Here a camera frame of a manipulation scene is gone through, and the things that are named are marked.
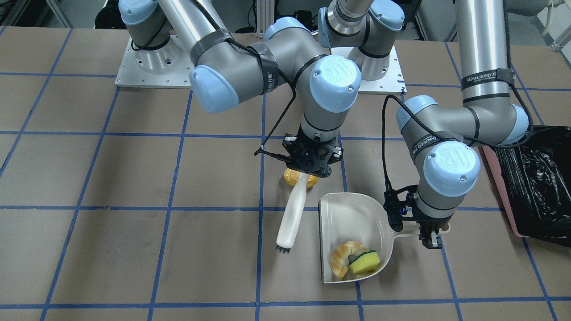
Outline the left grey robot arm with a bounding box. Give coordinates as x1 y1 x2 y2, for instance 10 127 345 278
318 0 533 249

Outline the yellow green sponge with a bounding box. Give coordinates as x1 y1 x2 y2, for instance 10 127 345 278
348 250 380 274

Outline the white hand brush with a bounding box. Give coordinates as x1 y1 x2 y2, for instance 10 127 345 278
277 173 309 254

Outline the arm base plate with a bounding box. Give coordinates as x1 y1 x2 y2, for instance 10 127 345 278
330 45 406 95
115 35 194 89

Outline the toy croissant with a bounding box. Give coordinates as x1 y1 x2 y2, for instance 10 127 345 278
330 240 369 279

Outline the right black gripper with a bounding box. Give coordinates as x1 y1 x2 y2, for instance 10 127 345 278
282 128 343 177

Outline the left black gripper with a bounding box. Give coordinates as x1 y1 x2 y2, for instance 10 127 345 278
384 185 451 249

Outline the aluminium frame post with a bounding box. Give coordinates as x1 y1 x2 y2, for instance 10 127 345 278
255 0 275 38

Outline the yellow toy potato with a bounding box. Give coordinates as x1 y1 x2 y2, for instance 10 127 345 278
283 168 319 189

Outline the beige plastic dustpan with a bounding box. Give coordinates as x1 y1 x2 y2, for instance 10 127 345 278
319 193 419 284

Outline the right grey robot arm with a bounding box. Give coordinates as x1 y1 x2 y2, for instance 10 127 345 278
118 0 362 177

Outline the pink bin with black bag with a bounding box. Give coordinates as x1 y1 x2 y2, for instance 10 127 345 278
483 125 571 247

